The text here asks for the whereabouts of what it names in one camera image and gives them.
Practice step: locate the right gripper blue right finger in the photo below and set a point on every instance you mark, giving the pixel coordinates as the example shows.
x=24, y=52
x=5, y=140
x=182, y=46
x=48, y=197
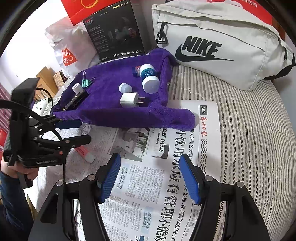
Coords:
x=192, y=177

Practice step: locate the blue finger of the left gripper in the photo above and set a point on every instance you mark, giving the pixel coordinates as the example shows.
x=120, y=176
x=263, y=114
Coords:
x=77, y=141
x=66, y=124

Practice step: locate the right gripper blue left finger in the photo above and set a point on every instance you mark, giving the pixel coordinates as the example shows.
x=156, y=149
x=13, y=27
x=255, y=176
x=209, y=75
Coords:
x=108, y=175

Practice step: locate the pink highlighter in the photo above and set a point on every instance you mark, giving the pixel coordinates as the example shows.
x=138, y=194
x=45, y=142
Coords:
x=83, y=152

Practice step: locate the grand reserve mini bottle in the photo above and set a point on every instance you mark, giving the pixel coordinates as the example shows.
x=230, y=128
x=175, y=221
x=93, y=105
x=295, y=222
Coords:
x=76, y=101

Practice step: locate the white tape roll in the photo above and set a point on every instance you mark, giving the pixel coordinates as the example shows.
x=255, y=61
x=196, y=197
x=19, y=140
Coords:
x=77, y=88

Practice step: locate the teal binder clip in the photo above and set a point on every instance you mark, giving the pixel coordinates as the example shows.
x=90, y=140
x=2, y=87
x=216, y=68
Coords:
x=87, y=82

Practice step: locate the white usb night light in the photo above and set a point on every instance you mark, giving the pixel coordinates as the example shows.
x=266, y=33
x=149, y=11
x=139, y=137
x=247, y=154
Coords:
x=125, y=88

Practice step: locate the white usb charger cube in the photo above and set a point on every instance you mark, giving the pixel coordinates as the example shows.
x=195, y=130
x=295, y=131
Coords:
x=131, y=100

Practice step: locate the white blue cylindrical bottle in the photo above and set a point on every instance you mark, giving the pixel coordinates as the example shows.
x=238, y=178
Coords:
x=150, y=80

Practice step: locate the dark blue sleeve forearm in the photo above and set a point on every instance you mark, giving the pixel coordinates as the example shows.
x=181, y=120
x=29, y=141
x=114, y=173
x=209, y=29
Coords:
x=16, y=216

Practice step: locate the person left hand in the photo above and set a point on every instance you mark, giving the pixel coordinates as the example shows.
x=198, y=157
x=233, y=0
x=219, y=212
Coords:
x=13, y=171

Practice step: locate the wooden furniture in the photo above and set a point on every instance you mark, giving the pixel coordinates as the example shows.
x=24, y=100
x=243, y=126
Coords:
x=46, y=81

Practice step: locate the brown wooden sign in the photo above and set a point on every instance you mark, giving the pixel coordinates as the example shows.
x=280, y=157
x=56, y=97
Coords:
x=59, y=79

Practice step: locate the newspaper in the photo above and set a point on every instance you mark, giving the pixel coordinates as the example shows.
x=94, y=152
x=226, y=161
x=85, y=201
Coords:
x=149, y=199

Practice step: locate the white Miniso plastic bag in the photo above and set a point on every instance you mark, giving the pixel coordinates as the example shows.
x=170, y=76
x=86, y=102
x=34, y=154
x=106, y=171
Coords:
x=73, y=48

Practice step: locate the purple towel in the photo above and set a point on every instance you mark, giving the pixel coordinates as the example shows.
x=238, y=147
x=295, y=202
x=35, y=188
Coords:
x=102, y=106

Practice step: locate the black headset box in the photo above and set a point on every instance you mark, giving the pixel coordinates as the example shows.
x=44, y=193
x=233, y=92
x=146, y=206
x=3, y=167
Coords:
x=118, y=31

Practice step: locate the red gift box gold print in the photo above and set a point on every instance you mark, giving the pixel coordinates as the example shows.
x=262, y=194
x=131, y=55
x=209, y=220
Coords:
x=78, y=10

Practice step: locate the white Nike bag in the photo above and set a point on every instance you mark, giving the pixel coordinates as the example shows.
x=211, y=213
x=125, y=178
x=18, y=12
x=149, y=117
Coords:
x=222, y=40

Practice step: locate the red paper shopping bag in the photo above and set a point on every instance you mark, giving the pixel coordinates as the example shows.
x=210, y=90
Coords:
x=251, y=6

